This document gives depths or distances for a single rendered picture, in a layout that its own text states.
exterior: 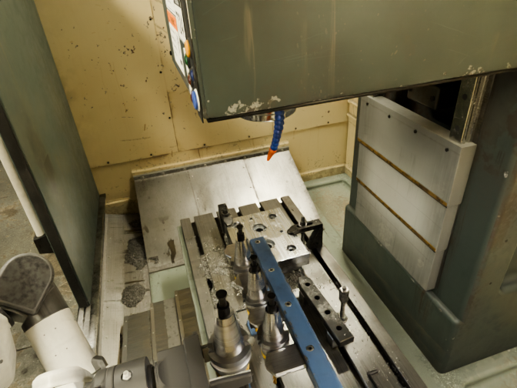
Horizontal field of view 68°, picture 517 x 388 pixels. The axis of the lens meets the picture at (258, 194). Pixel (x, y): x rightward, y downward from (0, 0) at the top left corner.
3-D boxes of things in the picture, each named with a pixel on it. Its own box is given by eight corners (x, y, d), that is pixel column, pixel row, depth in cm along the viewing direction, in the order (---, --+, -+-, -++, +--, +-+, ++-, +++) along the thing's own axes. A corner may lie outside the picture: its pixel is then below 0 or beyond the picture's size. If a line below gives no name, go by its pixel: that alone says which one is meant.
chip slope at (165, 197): (151, 300, 163) (138, 254, 149) (143, 215, 217) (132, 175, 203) (340, 250, 182) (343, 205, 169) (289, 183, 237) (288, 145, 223)
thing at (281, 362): (270, 381, 67) (270, 378, 67) (261, 356, 72) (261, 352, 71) (306, 369, 69) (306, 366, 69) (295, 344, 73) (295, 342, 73)
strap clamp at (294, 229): (289, 255, 140) (288, 222, 132) (286, 249, 143) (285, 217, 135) (322, 246, 143) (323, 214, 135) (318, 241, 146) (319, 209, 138)
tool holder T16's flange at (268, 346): (295, 346, 74) (295, 337, 73) (268, 360, 72) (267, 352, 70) (278, 323, 79) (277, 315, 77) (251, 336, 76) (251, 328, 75)
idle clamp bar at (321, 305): (337, 357, 104) (339, 342, 101) (294, 292, 125) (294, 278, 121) (353, 350, 106) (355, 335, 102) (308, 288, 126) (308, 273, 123)
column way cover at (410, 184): (424, 295, 121) (461, 148, 93) (350, 214, 159) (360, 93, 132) (437, 291, 122) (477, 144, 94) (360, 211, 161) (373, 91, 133)
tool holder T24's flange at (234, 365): (255, 369, 54) (254, 358, 52) (211, 379, 53) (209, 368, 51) (246, 332, 59) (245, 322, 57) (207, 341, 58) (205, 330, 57)
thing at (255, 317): (252, 332, 76) (251, 329, 76) (245, 312, 81) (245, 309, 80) (285, 322, 78) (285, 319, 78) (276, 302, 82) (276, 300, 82)
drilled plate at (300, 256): (244, 281, 125) (243, 270, 122) (224, 230, 149) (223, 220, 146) (308, 264, 130) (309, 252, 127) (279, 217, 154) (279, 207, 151)
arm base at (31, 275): (18, 342, 83) (-25, 309, 82) (65, 296, 91) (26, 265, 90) (19, 329, 71) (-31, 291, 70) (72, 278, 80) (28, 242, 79)
